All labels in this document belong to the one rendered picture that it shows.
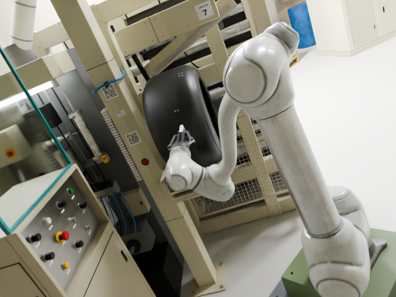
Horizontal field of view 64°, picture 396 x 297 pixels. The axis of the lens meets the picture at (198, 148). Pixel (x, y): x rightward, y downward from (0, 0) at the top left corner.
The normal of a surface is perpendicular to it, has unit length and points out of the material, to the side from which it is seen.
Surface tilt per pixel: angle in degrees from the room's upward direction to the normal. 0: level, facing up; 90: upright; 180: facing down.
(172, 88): 40
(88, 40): 90
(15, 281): 90
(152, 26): 90
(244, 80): 81
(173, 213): 90
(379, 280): 4
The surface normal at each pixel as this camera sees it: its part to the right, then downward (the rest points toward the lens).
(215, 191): 0.02, 0.58
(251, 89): -0.48, 0.31
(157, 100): -0.29, -0.31
